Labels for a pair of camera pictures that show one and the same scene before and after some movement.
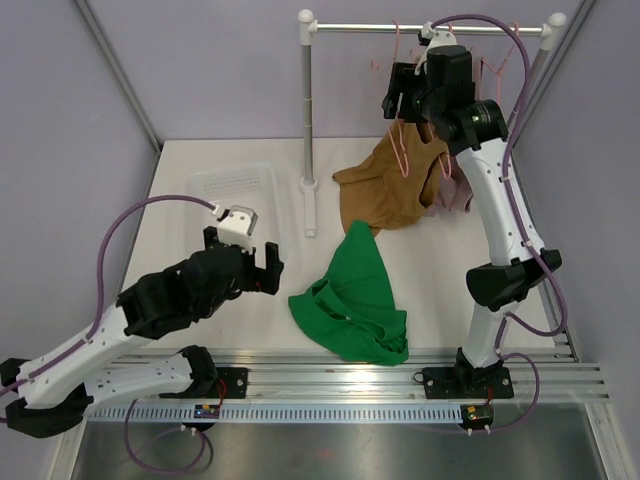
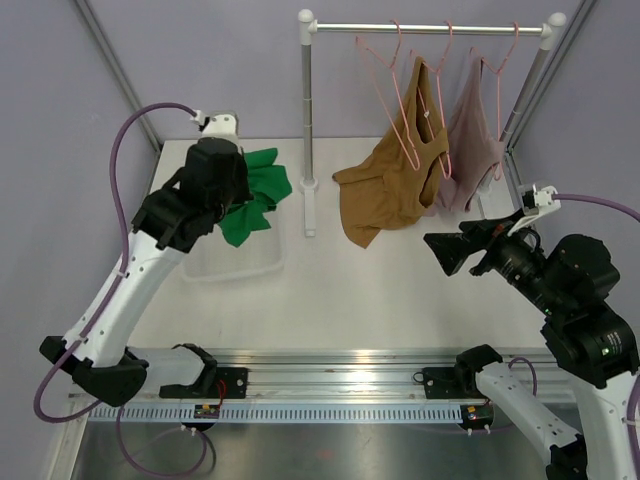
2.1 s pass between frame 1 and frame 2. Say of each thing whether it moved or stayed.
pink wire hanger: moved
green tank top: moved
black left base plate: stayed
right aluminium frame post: stayed
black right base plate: stayed
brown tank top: stayed
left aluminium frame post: stayed
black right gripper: moved
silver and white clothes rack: stayed
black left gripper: moved
